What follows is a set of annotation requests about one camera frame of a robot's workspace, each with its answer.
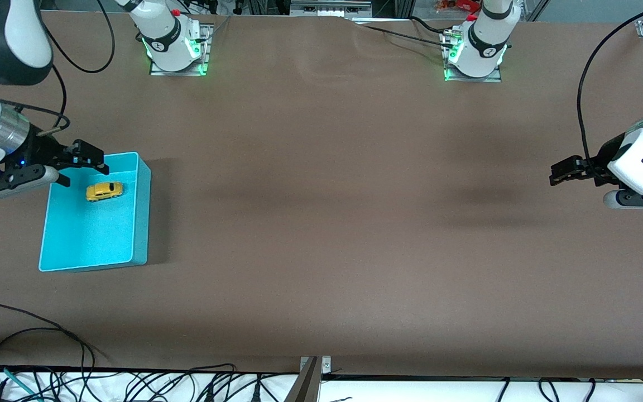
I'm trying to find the yellow beetle toy car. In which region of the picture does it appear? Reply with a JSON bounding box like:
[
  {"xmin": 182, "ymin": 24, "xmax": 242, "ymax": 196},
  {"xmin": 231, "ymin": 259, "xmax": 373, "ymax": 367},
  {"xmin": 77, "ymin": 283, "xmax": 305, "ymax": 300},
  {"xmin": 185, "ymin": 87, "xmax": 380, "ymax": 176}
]
[{"xmin": 85, "ymin": 181, "xmax": 124, "ymax": 202}]

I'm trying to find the turquoise plastic bin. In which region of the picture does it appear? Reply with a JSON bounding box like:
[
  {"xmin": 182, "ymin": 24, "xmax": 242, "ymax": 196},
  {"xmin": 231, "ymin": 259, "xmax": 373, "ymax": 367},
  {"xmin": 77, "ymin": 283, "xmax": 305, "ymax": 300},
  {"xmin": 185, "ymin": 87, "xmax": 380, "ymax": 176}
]
[{"xmin": 39, "ymin": 151, "xmax": 152, "ymax": 273}]

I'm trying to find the red orange package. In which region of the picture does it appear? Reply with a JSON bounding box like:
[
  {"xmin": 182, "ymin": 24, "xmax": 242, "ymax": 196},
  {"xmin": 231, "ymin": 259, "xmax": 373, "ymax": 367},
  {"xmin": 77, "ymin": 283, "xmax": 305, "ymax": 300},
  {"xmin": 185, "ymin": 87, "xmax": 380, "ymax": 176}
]
[{"xmin": 435, "ymin": 0, "xmax": 481, "ymax": 13}]

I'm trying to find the dark metal strut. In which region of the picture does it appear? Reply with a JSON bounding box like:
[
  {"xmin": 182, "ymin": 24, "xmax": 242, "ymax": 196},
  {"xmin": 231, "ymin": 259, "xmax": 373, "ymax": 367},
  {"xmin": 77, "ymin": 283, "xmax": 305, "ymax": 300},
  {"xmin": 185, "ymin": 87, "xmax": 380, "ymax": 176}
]
[{"xmin": 284, "ymin": 357, "xmax": 322, "ymax": 402}]

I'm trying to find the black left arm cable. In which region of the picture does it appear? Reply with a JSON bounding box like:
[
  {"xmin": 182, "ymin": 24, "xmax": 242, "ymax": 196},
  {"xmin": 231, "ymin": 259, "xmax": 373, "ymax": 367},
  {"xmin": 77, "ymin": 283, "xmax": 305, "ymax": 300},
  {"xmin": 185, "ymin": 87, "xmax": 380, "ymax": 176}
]
[{"xmin": 577, "ymin": 4, "xmax": 643, "ymax": 174}]

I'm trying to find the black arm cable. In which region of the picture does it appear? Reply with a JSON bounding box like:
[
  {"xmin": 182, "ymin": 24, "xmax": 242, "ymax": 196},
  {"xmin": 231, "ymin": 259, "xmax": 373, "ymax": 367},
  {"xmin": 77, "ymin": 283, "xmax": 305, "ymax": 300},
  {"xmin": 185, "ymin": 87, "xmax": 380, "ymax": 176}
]
[
  {"xmin": 577, "ymin": 4, "xmax": 643, "ymax": 174},
  {"xmin": 0, "ymin": 0, "xmax": 117, "ymax": 137}
]

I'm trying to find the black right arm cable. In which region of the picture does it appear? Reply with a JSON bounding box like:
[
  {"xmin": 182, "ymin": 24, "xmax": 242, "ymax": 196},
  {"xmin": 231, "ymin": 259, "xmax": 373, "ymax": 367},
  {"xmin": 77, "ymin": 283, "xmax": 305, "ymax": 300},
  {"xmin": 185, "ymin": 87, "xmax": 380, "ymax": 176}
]
[{"xmin": 0, "ymin": 0, "xmax": 117, "ymax": 137}]

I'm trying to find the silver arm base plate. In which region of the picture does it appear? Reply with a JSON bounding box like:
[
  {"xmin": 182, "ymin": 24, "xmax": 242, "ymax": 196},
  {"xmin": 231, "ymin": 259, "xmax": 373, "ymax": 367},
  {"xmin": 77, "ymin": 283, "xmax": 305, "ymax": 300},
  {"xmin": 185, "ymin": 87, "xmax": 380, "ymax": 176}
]
[
  {"xmin": 443, "ymin": 31, "xmax": 504, "ymax": 83},
  {"xmin": 150, "ymin": 23, "xmax": 212, "ymax": 76}
]

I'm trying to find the aluminium frame strut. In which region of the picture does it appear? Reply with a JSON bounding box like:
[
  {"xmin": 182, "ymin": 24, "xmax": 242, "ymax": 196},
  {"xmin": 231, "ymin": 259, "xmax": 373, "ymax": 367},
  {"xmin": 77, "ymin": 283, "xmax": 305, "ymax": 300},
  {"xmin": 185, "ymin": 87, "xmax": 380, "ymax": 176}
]
[{"xmin": 522, "ymin": 0, "xmax": 551, "ymax": 22}]

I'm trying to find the teal cable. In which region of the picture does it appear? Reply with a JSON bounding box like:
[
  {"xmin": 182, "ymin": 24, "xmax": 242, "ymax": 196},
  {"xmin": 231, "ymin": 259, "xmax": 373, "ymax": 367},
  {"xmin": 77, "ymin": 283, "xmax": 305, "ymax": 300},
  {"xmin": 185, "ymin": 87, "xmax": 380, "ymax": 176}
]
[{"xmin": 0, "ymin": 364, "xmax": 40, "ymax": 402}]

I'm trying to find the black base cable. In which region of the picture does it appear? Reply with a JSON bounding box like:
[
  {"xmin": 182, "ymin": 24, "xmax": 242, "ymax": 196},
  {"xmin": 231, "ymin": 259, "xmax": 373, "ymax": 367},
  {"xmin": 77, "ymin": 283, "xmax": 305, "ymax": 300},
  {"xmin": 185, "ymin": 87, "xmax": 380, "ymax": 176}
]
[{"xmin": 355, "ymin": 17, "xmax": 456, "ymax": 48}]

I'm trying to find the silver aluminium frame rail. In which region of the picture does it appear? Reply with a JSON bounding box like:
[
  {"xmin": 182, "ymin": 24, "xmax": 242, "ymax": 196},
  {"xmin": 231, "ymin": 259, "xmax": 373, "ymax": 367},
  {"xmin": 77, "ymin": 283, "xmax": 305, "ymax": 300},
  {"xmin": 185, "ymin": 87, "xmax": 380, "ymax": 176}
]
[{"xmin": 290, "ymin": 0, "xmax": 373, "ymax": 18}]

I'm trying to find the grey metal bracket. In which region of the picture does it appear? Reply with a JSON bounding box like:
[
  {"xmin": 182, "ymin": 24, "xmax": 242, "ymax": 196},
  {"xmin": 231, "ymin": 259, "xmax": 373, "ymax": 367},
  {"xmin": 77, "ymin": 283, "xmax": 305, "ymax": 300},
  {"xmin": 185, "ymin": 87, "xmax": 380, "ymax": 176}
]
[{"xmin": 299, "ymin": 356, "xmax": 332, "ymax": 374}]

